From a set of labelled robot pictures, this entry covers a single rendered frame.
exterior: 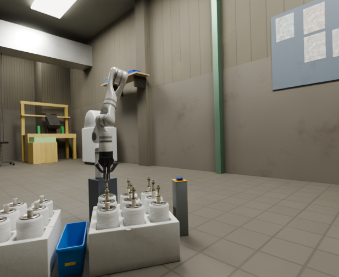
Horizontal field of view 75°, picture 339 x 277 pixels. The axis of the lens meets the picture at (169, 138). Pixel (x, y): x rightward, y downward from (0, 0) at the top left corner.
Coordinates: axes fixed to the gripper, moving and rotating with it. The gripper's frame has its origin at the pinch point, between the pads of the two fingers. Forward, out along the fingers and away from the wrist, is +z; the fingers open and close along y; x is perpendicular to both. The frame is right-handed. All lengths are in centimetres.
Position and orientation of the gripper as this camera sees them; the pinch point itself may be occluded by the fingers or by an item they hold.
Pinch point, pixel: (106, 176)
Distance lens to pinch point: 128.7
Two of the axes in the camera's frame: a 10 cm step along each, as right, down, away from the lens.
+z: 0.3, 10.0, 0.0
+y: 8.7, -0.2, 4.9
